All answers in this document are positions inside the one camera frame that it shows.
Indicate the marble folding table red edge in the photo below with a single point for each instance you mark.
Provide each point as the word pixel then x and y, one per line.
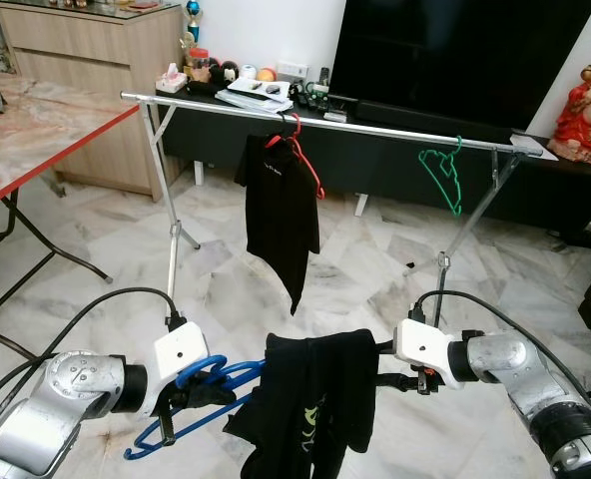
pixel 26 130

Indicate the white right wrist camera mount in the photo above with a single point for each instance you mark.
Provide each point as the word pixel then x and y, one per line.
pixel 425 344

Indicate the light wooden cabinet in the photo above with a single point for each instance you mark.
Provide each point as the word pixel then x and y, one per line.
pixel 86 60

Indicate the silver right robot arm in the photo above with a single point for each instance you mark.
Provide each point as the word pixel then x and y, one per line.
pixel 505 364

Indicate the red plastic hanger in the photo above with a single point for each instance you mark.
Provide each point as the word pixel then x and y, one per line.
pixel 309 168

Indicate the blue gold trophy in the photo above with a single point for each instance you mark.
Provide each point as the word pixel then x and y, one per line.
pixel 193 15

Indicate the black shirt white print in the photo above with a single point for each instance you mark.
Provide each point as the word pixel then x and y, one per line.
pixel 281 210

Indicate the black TV console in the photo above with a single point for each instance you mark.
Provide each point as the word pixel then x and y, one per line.
pixel 395 175

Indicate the black shirt green logo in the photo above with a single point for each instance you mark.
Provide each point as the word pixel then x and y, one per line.
pixel 305 379

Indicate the silver clothes rack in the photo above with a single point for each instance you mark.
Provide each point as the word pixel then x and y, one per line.
pixel 375 129

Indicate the blue plastic hanger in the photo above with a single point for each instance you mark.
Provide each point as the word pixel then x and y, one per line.
pixel 241 371

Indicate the black soundbar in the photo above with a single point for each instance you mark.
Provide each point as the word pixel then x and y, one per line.
pixel 425 118

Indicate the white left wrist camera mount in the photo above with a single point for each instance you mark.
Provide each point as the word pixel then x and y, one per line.
pixel 181 349

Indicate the jar with red lid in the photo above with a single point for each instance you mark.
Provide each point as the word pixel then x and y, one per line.
pixel 199 65

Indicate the white wall socket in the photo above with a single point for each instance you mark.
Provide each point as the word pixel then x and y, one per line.
pixel 292 70

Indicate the stack of white papers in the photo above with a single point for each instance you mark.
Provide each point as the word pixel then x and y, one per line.
pixel 251 100

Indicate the small dark media box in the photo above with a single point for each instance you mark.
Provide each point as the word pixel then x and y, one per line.
pixel 336 116

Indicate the red laughing Buddha figurine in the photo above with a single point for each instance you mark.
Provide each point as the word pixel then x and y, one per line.
pixel 580 125

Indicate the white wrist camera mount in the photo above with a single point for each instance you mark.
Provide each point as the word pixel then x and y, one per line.
pixel 425 344
pixel 181 349

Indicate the black flat television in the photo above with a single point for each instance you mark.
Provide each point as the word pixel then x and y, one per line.
pixel 455 50

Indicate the orange ball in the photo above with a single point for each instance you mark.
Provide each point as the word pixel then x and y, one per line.
pixel 267 75

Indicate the pink tissue box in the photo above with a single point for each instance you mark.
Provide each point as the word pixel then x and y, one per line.
pixel 172 82

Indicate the white paper sheet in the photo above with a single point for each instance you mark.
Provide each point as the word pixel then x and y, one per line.
pixel 537 150

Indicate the green plastic hanger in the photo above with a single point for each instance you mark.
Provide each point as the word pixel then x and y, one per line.
pixel 441 163

